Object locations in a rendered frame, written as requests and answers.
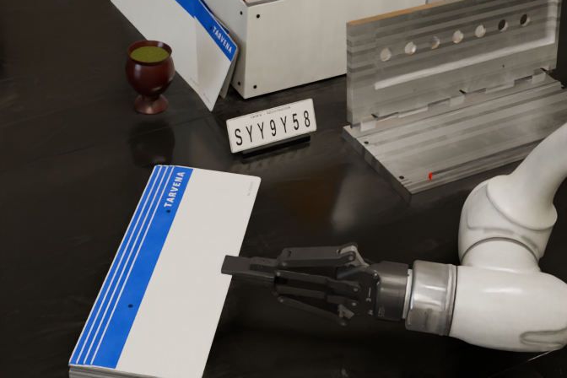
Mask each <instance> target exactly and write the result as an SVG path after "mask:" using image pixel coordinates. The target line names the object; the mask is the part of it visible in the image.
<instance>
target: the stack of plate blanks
mask: <svg viewBox="0 0 567 378"><path fill-rule="evenodd" d="M161 166H163V165H156V166H155V167H154V170H153V172H152V175H151V176H150V178H149V181H148V184H147V186H146V188H145V190H144V192H143V195H142V197H141V199H140V201H139V204H138V206H137V209H136V211H135V213H134V215H133V217H132V220H131V222H130V224H129V226H128V228H127V232H126V234H125V235H124V238H123V240H122V242H121V245H120V247H119V249H118V251H117V254H116V256H115V259H114V261H113V263H112V264H111V268H110V270H109V272H108V274H107V276H106V278H105V282H104V283H103V285H102V288H101V290H100V292H99V295H98V297H97V299H96V301H95V303H94V306H93V308H92V311H91V312H90V314H89V318H88V320H87V321H86V324H85V326H84V329H83V331H82V333H81V335H80V338H79V340H78V342H77V345H76V347H75V349H74V350H73V354H72V356H71V358H70V360H69V364H68V366H70V371H69V378H149V377H144V376H138V375H129V374H122V373H117V372H112V371H106V370H97V369H91V368H86V367H80V366H77V364H76V362H77V360H78V357H79V355H80V352H81V350H82V348H83V345H84V343H85V340H86V338H87V336H88V335H89V331H90V329H91V327H92V325H93V323H94V320H95V318H96V315H97V313H98V311H99V308H100V306H101V304H102V301H103V299H104V298H105V294H106V292H107V289H108V288H109V286H110V283H111V280H112V279H113V276H114V274H115V272H116V269H117V267H118V264H119V262H120V260H121V258H122V255H123V253H124V251H125V249H126V247H127V243H128V241H129V239H130V237H131V235H132V232H133V230H134V228H135V225H136V223H137V221H138V218H139V216H140V213H141V212H142V210H143V206H144V204H145V202H146V200H147V198H148V196H149V193H150V191H151V188H152V186H153V184H154V181H155V179H156V176H157V175H158V173H159V169H160V167H161Z"/></svg>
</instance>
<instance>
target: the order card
mask: <svg viewBox="0 0 567 378"><path fill-rule="evenodd" d="M226 123H227V128H228V133H229V142H230V147H231V152H232V153H234V152H238V151H241V150H244V149H250V148H253V147H256V146H260V145H263V144H266V143H271V142H275V141H278V140H281V139H285V138H290V137H293V136H297V135H300V134H303V133H307V132H312V131H315V130H316V119H315V113H314V108H313V102H312V99H308V100H302V101H298V102H294V103H292V104H288V105H282V106H279V107H275V108H272V109H268V110H265V111H259V112H256V113H252V114H249V115H245V116H240V117H236V118H233V119H229V120H227V121H226Z"/></svg>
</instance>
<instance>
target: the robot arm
mask: <svg viewBox="0 0 567 378"><path fill-rule="evenodd" d="M566 177H567V122H566V123H565V124H564V125H563V126H562V127H560V128H559V129H558V130H556V131H555V132H553V133H552V134H551V135H549V136H548V137H547V138H545V139H544V140H543V141H542V142H541V143H540V144H539V145H538V146H537V147H536V148H535V149H534V150H533V151H532V152H531V153H530V154H529V155H528V156H527V157H526V158H525V159H524V160H523V162H522V163H521V164H520V165H519V166H518V167H517V168H516V170H515V171H514V172H512V173H511V174H510V175H498V176H496V177H494V178H492V179H489V180H486V181H484V182H482V183H480V184H479V185H478V186H476V187H475V188H474V189H473V190H472V192H471V193H470V194H469V196H468V197H467V200H466V201H465V203H464V205H463V208H462V213H461V217H460V224H459V231H458V256H459V260H460V263H461V266H454V265H452V264H442V263H436V262H425V261H419V260H417V261H415V262H414V263H413V269H408V264H404V263H398V262H387V261H382V262H381V263H374V262H371V261H370V260H368V259H362V257H361V256H360V254H359V253H358V252H357V249H358V245H357V243H355V242H350V243H348V244H345V245H342V246H323V247H301V248H285V249H283V252H282V254H280V255H278V259H269V258H263V257H258V256H254V257H253V258H246V257H241V256H231V255H225V257H224V262H223V265H222V267H221V273H222V274H227V275H232V278H231V280H230V281H236V282H242V283H248V284H249V285H252V286H256V287H262V288H268V289H273V291H272V293H273V295H274V296H278V302H280V303H283V304H286V305H290V306H293V307H295V308H298V309H301V310H303V311H308V312H310V313H313V314H316V315H318V316H323V317H326V318H328V319H331V320H333V321H335V322H336V323H337V324H338V325H340V326H341V327H345V326H347V325H348V319H349V318H351V317H352V316H353V315H354V314H355V315H363V314H371V315H372V316H373V317H374V318H375V319H377V320H383V321H394V322H399V323H401V319H402V318H403V319H405V327H406V328H407V329H408V330H412V331H418V332H428V333H434V334H438V335H441V336H443V335H446V336H450V337H454V338H459V339H461V340H463V341H465V342H467V343H470V344H473V345H477V346H480V347H484V348H492V349H498V350H504V351H514V352H545V351H552V350H557V349H561V348H563V347H564V345H565V344H566V343H567V283H565V282H563V281H561V280H560V279H558V278H556V277H555V276H553V275H550V274H547V273H541V270H540V268H539V266H538V262H539V259H540V258H541V257H543V255H544V252H545V249H546V246H547V244H548V239H549V236H550V234H551V231H552V229H553V226H554V223H555V222H556V220H557V212H556V209H555V207H554V205H553V199H554V195H555V193H556V191H557V190H558V188H559V186H560V185H561V183H562V182H563V180H564V179H565V178H566ZM343 264H345V265H343ZM335 273H336V274H335ZM334 274H335V278H334ZM332 291H333V293H332Z"/></svg>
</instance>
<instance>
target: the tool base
mask: <svg viewBox="0 0 567 378"><path fill-rule="evenodd" d="M552 72H553V71H552V70H548V71H543V70H542V69H540V68H538V69H534V74H533V75H531V76H527V77H524V78H519V79H515V80H514V86H512V87H509V88H506V89H501V90H497V91H494V92H491V93H487V94H485V93H484V92H486V91H487V89H486V88H484V89H479V90H475V91H472V92H469V93H464V94H463V93H461V92H460V91H459V90H458V91H454V92H451V98H447V99H444V100H438V101H436V102H432V103H429V104H428V110H426V111H421V112H419V113H415V114H412V115H409V116H404V117H400V118H396V116H398V113H397V112H396V113H392V114H389V115H386V116H380V117H376V118H374V117H373V116H372V115H367V116H362V122H359V123H355V124H351V125H349V126H346V127H343V138H344V139H345V140H346V141H347V142H348V143H349V144H350V145H351V146H352V147H353V148H354V149H355V150H356V151H357V152H358V153H359V154H360V155H361V156H362V157H363V158H364V159H365V160H366V161H367V162H368V163H369V164H370V165H371V166H372V167H373V168H374V169H375V170H376V171H377V172H378V173H379V174H380V175H381V176H382V177H383V178H384V179H385V180H386V181H387V182H388V183H389V184H390V185H391V186H392V187H393V188H394V189H395V190H396V191H397V192H398V193H399V194H400V195H401V196H402V197H403V198H404V199H405V200H406V201H407V202H408V203H409V204H410V205H412V204H415V203H419V202H422V201H425V200H428V199H431V198H433V197H438V196H440V195H443V194H446V193H449V192H453V191H456V190H459V189H462V188H464V187H467V186H472V185H475V184H478V183H480V182H483V181H486V180H489V179H492V178H494V177H496V176H503V175H506V174H509V173H512V172H514V171H515V170H516V168H517V167H518V166H519V165H520V164H521V163H522V162H523V160H524V159H525V158H526V157H527V156H528V155H529V154H530V153H531V152H532V151H533V150H534V148H532V149H528V150H526V151H523V152H520V153H518V154H512V155H510V156H507V157H504V158H501V159H497V160H494V161H491V162H488V163H485V164H482V165H478V166H474V167H472V168H469V169H466V170H461V171H458V172H456V173H453V174H449V175H445V176H442V177H440V178H436V179H433V180H431V179H430V178H429V173H432V172H435V171H437V170H443V169H445V168H448V167H452V166H454V165H459V164H462V163H465V162H468V161H470V160H474V159H478V158H481V157H484V156H487V155H490V154H494V153H498V152H500V151H503V150H506V149H511V148H514V147H516V146H520V145H522V144H525V143H530V142H533V141H536V140H538V139H542V138H546V137H548V136H549V135H551V134H552V133H553V132H555V131H556V130H558V129H559V128H560V127H562V126H563V125H564V124H565V123H566V122H567V96H566V95H567V89H566V88H565V89H561V87H564V86H563V85H562V84H561V83H560V82H559V81H558V80H554V79H553V78H551V77H550V76H549V75H548V74H550V73H552ZM365 141H367V142H369V143H368V144H364V142H365ZM399 176H403V177H404V179H400V178H399Z"/></svg>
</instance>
